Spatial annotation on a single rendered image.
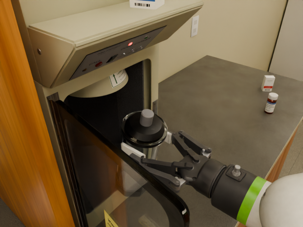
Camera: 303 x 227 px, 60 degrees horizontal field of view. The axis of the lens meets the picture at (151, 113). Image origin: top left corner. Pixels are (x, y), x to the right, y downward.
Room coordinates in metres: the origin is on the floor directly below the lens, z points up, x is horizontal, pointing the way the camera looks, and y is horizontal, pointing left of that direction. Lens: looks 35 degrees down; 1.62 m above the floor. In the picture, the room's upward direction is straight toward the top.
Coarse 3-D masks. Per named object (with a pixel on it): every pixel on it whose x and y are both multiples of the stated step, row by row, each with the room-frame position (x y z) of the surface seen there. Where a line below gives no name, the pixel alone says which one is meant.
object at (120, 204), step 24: (72, 120) 0.33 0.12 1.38; (72, 144) 0.35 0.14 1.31; (96, 144) 0.28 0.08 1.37; (96, 168) 0.29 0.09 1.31; (120, 168) 0.24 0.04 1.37; (96, 192) 0.30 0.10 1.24; (120, 192) 0.25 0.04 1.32; (144, 192) 0.21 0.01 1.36; (168, 192) 0.19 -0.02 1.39; (96, 216) 0.32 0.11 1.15; (120, 216) 0.25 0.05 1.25; (144, 216) 0.21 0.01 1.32; (168, 216) 0.18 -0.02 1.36
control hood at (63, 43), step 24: (168, 0) 0.56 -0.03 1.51; (192, 0) 0.56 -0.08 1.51; (48, 24) 0.39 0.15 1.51; (72, 24) 0.39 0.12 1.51; (96, 24) 0.39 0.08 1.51; (120, 24) 0.39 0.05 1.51; (144, 24) 0.42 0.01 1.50; (168, 24) 0.51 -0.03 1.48; (48, 48) 0.36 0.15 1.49; (72, 48) 0.32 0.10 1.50; (96, 48) 0.36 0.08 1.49; (144, 48) 0.55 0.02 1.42; (48, 72) 0.37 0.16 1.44; (72, 72) 0.38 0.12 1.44
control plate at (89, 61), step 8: (152, 32) 0.48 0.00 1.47; (128, 40) 0.42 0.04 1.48; (136, 40) 0.45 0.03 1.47; (144, 40) 0.49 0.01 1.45; (104, 48) 0.38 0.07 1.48; (112, 48) 0.40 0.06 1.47; (120, 48) 0.43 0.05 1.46; (128, 48) 0.46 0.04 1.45; (136, 48) 0.50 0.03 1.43; (88, 56) 0.36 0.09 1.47; (96, 56) 0.39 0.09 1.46; (104, 56) 0.41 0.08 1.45; (120, 56) 0.48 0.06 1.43; (80, 64) 0.37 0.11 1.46; (88, 64) 0.39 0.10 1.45; (104, 64) 0.45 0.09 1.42; (80, 72) 0.40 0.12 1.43; (88, 72) 0.43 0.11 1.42
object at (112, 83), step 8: (120, 72) 0.57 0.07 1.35; (104, 80) 0.53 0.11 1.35; (112, 80) 0.54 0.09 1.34; (120, 80) 0.56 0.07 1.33; (88, 88) 0.51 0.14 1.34; (96, 88) 0.52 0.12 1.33; (104, 88) 0.52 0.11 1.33; (112, 88) 0.53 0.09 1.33; (120, 88) 0.55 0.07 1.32; (80, 96) 0.51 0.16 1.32; (88, 96) 0.51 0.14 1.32; (96, 96) 0.51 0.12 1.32
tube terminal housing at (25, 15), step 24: (24, 0) 0.40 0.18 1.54; (48, 0) 0.43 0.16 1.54; (72, 0) 0.46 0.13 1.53; (96, 0) 0.50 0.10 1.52; (120, 0) 0.54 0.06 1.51; (24, 24) 0.39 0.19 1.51; (24, 48) 0.41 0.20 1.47; (96, 72) 0.48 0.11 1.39; (144, 72) 0.63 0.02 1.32; (144, 96) 0.63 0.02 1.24; (48, 120) 0.40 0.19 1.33; (72, 216) 0.41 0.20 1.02
